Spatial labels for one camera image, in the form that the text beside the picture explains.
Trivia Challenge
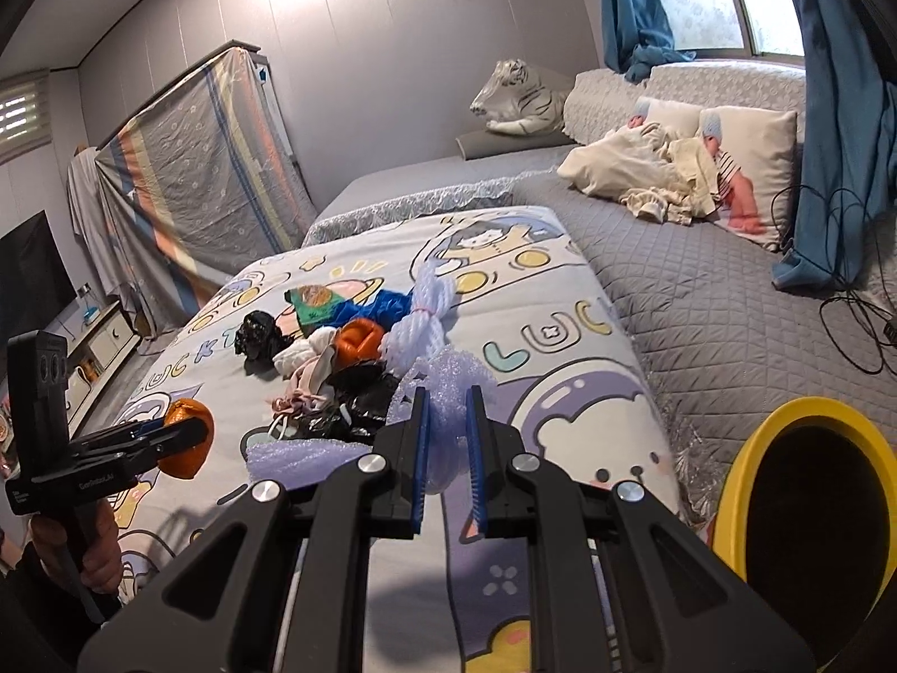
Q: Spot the white foam net bundle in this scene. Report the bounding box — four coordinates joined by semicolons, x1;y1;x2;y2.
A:
380;261;456;377

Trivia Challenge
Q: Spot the pink crumpled cloth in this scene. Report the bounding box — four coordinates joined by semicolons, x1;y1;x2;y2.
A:
269;347;335;416

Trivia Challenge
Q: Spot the grey quilted bed cover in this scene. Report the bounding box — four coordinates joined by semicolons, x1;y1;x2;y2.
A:
511;58;897;527

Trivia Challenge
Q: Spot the orange ball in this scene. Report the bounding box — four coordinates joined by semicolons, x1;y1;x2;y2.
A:
156;398;214;480

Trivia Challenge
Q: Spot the blue curtain right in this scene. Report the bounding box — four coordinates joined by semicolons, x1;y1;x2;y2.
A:
773;0;895;290

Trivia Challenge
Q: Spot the left hand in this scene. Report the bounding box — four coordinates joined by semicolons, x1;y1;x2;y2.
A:
29;500;123;594

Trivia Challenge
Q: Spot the grey bolster pillow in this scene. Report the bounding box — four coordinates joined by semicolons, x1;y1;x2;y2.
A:
456;131;575;161

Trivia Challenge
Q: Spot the orange snack wrapper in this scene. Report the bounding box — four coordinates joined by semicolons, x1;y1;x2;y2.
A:
333;317;385;371

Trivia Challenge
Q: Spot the grey lace trimmed mattress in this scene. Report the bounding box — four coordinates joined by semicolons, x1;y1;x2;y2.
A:
303;146;572;248

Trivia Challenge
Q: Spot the white tv cabinet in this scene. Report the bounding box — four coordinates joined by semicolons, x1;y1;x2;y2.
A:
66;301;141;437

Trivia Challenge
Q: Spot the baby print pillow left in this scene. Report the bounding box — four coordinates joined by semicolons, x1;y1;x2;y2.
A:
626;96;702;139

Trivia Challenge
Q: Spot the baby print pillow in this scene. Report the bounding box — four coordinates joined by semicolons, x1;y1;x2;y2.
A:
699;107;798;252
626;96;702;139

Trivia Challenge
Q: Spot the yellow rimmed trash bin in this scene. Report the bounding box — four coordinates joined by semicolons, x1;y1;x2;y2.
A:
711;397;895;671

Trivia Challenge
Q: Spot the white tiger plush toy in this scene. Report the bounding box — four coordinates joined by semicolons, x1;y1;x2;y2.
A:
468;59;568;137

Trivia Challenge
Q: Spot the white crumpled paper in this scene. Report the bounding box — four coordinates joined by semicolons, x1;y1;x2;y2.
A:
272;326;337;379

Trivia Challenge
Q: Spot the green snack bag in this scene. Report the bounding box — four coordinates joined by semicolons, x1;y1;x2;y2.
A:
284;284;345;336

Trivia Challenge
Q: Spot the blue curtain left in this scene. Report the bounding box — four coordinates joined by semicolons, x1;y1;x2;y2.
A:
600;0;696;84

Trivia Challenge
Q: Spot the cartoon printed bed sheet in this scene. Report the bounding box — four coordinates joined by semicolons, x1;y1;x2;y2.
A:
103;204;686;673

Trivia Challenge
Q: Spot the blue crumpled glove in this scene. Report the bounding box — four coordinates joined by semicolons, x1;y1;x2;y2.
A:
327;289;412;331

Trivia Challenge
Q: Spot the black charging cable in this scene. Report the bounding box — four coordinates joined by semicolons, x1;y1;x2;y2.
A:
767;182;897;377

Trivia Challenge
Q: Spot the black television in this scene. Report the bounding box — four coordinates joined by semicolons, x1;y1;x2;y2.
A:
0;211;76;345

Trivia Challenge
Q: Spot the cream crumpled blanket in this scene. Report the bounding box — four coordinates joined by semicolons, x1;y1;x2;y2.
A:
557;122;719;227

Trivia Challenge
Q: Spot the black plastic bag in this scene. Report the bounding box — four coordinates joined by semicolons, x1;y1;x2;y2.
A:
234;310;293;366

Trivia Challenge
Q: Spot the baby print pillow right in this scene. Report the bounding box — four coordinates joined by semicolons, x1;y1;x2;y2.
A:
699;107;798;252

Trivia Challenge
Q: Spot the blue curtain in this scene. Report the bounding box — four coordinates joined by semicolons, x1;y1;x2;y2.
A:
773;0;895;290
600;0;696;84

